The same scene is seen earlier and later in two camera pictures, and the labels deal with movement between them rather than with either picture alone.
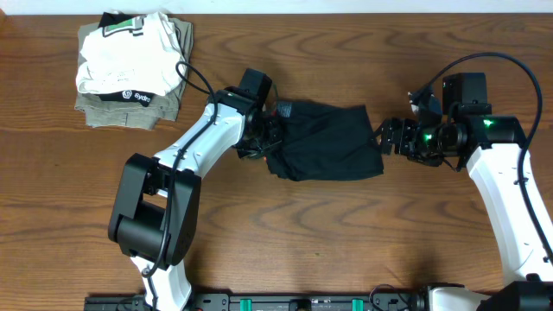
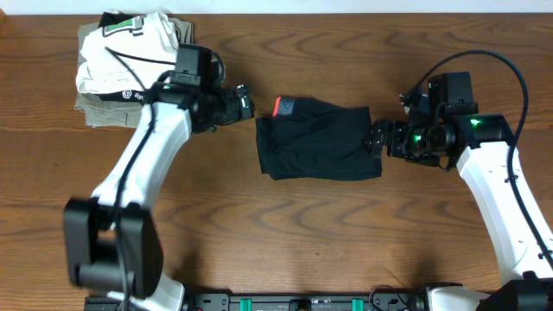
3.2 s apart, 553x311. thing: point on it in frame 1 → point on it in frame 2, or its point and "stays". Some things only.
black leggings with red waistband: [323, 142] stays
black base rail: [269, 301] stays
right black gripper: [404, 146] stays
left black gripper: [268, 136] → [244, 102]
